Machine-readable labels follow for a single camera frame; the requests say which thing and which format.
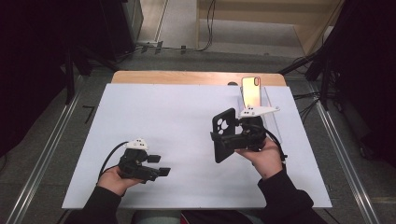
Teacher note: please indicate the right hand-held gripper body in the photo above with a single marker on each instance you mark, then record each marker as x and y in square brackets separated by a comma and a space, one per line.
[253, 133]

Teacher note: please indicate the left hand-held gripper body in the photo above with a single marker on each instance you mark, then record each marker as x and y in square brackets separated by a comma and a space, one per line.
[134, 165]

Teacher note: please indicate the black phone case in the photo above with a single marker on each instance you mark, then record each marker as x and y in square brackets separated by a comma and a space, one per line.
[222, 152]

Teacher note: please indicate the person's left hand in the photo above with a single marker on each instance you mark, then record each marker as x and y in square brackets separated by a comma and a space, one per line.
[113, 182]

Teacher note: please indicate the person's right hand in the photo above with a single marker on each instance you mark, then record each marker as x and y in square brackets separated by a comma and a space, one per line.
[267, 160]

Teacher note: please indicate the small dark round object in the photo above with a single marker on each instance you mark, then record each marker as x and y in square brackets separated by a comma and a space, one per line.
[232, 83]

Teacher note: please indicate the person's grey pants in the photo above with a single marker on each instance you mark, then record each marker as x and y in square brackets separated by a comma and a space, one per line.
[155, 217]

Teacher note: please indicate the person's left black sleeve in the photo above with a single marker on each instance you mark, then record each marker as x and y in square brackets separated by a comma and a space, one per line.
[99, 208]

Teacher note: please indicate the person's black sleeve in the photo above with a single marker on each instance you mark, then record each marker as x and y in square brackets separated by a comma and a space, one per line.
[99, 208]
[286, 202]

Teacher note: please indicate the person's right black sleeve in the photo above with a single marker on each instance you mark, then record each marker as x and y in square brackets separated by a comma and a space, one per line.
[286, 202]

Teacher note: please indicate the black metal stand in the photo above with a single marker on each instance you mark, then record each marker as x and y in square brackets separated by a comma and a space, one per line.
[70, 77]
[323, 71]

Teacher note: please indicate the light wooden shelf unit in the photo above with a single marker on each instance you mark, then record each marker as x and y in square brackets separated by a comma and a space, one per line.
[264, 12]

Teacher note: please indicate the black curtain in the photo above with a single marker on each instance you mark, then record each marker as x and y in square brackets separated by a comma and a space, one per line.
[373, 77]
[28, 77]

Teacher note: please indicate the dark cabinet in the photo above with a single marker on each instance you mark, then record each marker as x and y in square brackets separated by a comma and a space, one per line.
[121, 25]

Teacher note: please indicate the metal floor rail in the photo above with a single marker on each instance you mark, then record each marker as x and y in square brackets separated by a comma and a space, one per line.
[43, 161]
[348, 165]

